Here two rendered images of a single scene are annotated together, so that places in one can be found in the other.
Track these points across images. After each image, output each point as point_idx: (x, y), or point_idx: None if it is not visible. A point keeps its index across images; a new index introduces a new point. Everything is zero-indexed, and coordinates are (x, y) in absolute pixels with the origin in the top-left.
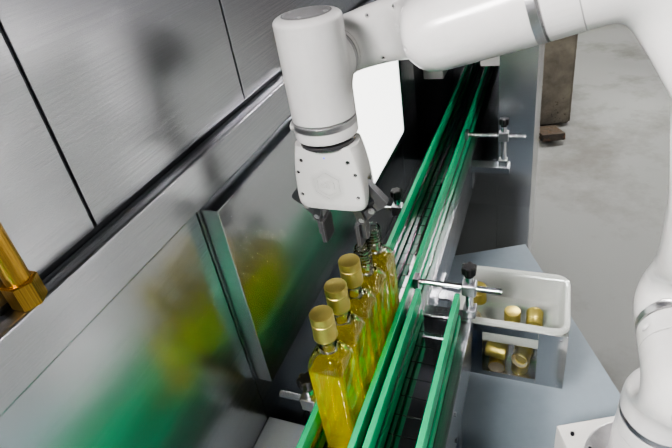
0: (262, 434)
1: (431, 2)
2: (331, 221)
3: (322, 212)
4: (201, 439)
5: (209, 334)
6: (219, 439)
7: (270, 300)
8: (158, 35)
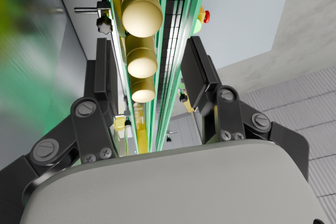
0: (67, 6)
1: None
2: (111, 71)
3: (107, 126)
4: (75, 87)
5: (48, 119)
6: (72, 66)
7: (33, 42)
8: None
